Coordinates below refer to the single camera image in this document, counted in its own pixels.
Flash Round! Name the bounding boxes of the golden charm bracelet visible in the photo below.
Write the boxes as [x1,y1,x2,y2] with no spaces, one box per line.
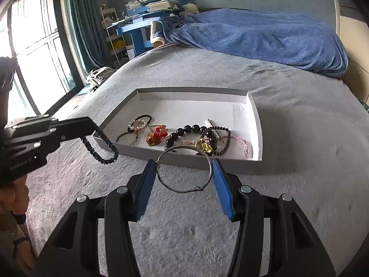
[193,139,215,154]

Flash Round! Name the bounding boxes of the large black bead bracelet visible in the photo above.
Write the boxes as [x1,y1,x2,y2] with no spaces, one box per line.
[164,124,220,153]

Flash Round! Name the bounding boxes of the dark red bead bracelet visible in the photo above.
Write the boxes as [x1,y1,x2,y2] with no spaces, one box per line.
[210,126,232,158]

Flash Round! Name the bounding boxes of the thin black cord bracelet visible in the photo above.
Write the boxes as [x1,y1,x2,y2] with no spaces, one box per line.
[116,131,139,147]

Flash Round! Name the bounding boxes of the white bag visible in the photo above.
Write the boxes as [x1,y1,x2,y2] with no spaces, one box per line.
[85,66,114,86]

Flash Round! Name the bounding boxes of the white cardboard tray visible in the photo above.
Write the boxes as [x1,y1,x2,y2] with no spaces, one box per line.
[93,87,263,176]

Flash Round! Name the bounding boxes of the silver wire bangle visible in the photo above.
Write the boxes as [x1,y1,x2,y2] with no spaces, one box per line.
[156,146,215,193]

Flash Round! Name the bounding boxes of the glass window door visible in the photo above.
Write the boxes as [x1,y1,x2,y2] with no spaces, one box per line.
[0,0,87,119]

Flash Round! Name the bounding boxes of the beige headboard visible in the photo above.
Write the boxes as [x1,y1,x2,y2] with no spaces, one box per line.
[329,0,369,107]

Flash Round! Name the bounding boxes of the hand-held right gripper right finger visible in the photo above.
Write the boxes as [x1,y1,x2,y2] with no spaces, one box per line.
[212,158,336,277]

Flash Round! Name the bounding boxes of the white rack cart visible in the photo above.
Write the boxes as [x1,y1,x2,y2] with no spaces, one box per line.
[99,5,130,67]

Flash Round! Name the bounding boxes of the pink cord bracelet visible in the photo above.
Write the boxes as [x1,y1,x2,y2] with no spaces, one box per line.
[231,135,254,159]

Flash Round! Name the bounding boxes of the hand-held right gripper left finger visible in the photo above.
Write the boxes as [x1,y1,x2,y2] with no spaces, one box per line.
[34,159,158,277]

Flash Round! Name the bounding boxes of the blue desk with hutch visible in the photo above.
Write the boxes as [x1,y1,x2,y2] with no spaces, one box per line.
[117,0,185,58]

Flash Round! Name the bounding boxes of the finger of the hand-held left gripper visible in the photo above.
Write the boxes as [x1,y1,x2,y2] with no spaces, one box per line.
[4,134,63,159]
[4,115,96,142]

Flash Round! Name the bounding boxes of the stack of papers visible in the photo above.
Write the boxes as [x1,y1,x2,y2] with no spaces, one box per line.
[146,0,181,12]
[125,0,143,16]

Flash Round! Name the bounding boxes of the red beaded gold ornament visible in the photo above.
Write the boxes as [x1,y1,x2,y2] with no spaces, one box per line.
[146,125,168,148]

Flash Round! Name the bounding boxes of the gold hairpin with pearl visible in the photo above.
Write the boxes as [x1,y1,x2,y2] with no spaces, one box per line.
[205,118,225,143]

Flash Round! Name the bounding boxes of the black hair tie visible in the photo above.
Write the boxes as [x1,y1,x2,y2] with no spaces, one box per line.
[131,114,153,133]

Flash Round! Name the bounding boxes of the blue bead bracelet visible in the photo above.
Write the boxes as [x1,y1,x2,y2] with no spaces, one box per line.
[81,127,119,165]

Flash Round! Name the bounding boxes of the blue fleece blanket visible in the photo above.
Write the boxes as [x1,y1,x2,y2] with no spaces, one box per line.
[150,8,350,77]

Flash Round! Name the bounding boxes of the person's left forearm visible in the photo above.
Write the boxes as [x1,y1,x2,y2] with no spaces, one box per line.
[0,208,36,277]

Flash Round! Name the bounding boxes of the person's left hand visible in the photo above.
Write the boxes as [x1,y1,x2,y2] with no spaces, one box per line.
[0,176,29,218]

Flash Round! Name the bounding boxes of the teal curtain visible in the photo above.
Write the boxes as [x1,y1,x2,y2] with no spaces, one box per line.
[65,0,111,72]

